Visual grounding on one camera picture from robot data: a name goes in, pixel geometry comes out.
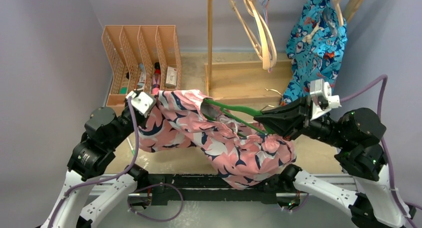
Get green plastic hanger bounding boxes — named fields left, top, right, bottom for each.
left=203, top=98, right=283, bottom=136

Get orange plastic file organizer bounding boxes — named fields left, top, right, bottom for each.
left=102, top=25, right=182, bottom=112

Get white tube in organizer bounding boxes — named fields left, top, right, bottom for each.
left=137, top=63, right=146, bottom=89

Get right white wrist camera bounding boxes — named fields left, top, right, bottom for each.
left=310, top=79, right=341, bottom=120

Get small white box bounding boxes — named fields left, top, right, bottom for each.
left=165, top=66, right=178, bottom=89

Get wooden hanger holding blue shorts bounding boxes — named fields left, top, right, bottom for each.
left=331, top=0, right=344, bottom=26

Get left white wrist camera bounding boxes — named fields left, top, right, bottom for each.
left=125, top=90, right=156, bottom=113

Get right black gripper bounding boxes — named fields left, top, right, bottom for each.
left=253, top=93, right=349, bottom=147

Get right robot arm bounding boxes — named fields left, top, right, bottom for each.
left=254, top=96, right=416, bottom=228

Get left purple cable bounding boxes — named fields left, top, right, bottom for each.
left=47, top=96, right=140, bottom=228

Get pink bottle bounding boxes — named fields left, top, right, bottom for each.
left=151, top=62, right=161, bottom=94

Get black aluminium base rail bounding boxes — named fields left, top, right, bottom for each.
left=141, top=174, right=296, bottom=206

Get pink shark print shorts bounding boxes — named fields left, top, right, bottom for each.
left=139, top=89, right=296, bottom=190

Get green white marker pen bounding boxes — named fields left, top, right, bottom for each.
left=126, top=137, right=135, bottom=155

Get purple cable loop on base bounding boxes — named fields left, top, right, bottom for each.
left=127, top=182, right=184, bottom=223

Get blue shark print shorts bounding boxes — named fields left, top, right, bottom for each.
left=279, top=0, right=347, bottom=106

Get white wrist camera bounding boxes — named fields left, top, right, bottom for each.
left=125, top=90, right=156, bottom=113
left=310, top=79, right=341, bottom=120

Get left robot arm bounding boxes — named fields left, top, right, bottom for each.
left=42, top=103, right=154, bottom=228

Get wooden clothes rack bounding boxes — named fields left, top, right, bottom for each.
left=205, top=0, right=364, bottom=104

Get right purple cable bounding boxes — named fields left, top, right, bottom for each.
left=339, top=75, right=422, bottom=228

